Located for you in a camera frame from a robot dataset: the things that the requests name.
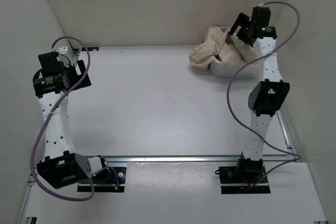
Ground beige trousers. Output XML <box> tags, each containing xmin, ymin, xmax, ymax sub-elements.
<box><xmin>189</xmin><ymin>26</ymin><xmax>256</xmax><ymax>70</ymax></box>

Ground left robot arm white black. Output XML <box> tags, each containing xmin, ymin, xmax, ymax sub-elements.
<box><xmin>33</xmin><ymin>46</ymin><xmax>110</xmax><ymax>189</ymax></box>

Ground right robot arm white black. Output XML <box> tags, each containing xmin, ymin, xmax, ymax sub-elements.
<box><xmin>229</xmin><ymin>7</ymin><xmax>290</xmax><ymax>182</ymax></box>

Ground white plastic basket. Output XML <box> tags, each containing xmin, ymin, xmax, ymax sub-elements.
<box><xmin>209</xmin><ymin>26</ymin><xmax>256</xmax><ymax>79</ymax></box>

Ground black corner bracket label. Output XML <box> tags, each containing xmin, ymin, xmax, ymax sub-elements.
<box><xmin>81</xmin><ymin>47</ymin><xmax>99</xmax><ymax>51</ymax></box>

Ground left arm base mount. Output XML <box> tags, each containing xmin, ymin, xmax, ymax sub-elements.
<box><xmin>92</xmin><ymin>163</ymin><xmax>127</xmax><ymax>193</ymax></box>

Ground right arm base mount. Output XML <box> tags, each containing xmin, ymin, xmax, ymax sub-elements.
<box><xmin>215</xmin><ymin>166</ymin><xmax>271</xmax><ymax>195</ymax></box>

